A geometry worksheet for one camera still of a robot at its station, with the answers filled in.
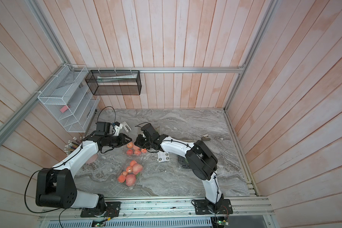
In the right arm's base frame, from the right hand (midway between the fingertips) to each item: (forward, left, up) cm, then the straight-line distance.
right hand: (132, 143), depth 87 cm
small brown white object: (+12, -48, -11) cm, 51 cm away
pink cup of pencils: (-3, +35, +3) cm, 35 cm away
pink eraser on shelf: (+13, +40, +17) cm, 45 cm away
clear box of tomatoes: (-2, +1, -7) cm, 7 cm away
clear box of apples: (-16, 0, -8) cm, 18 cm away
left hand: (0, +1, +1) cm, 2 cm away
